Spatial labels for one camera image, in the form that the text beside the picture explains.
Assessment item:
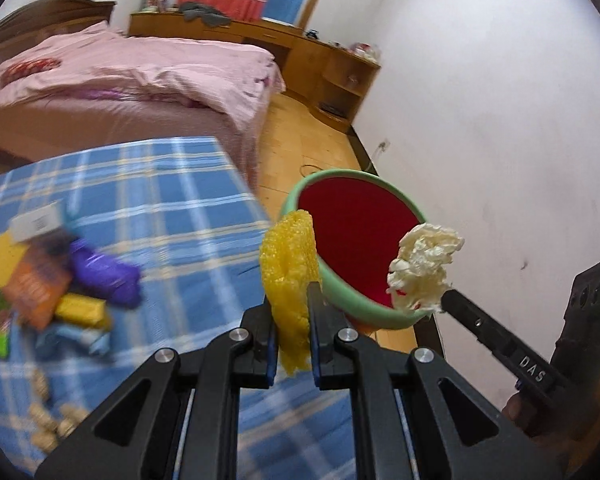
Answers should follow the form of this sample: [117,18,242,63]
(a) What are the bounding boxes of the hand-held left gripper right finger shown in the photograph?
[306,281,566,480]

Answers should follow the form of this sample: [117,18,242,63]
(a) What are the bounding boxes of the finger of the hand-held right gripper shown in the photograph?
[440,289,572,407]

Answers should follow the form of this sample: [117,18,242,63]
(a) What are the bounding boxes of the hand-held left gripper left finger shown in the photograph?
[34,304,277,480]

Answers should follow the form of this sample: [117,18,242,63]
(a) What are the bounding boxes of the yellow foam fruit net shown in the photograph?
[259,210,324,379]

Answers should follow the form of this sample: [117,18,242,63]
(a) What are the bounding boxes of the white paper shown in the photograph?
[386,223,466,316]

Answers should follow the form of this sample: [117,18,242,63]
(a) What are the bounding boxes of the green bin with red inside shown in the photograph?
[278,169,432,332]

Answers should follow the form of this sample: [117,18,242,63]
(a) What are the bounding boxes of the person's right hand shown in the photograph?
[501,387,581,443]

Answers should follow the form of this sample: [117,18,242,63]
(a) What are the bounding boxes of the blue plaid tablecloth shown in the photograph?
[0,136,362,480]

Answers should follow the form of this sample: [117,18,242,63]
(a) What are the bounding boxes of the purple wrapper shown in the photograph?
[70,238,144,309]

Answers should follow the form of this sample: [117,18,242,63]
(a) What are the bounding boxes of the yellow snack packet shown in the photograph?
[55,293,112,330]

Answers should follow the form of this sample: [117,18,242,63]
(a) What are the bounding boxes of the light blue packet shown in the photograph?
[35,325,112,359]

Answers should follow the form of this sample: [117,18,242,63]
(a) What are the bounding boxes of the pile of peanuts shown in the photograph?
[27,369,89,454]

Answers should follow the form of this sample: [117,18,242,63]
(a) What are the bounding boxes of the white printed packet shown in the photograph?
[9,200,66,242]

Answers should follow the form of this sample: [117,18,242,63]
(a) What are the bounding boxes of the dark wooden bed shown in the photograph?
[0,0,287,181]

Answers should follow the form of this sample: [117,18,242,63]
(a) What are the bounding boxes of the white plastic bag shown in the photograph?
[350,42,382,62]

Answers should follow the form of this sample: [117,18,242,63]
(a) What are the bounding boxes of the long wooden desk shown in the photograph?
[129,10,382,134]

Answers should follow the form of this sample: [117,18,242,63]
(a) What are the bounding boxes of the pink blanket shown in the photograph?
[0,21,287,132]

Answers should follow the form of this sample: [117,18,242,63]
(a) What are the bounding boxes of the grey clothes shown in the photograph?
[180,1,234,26]

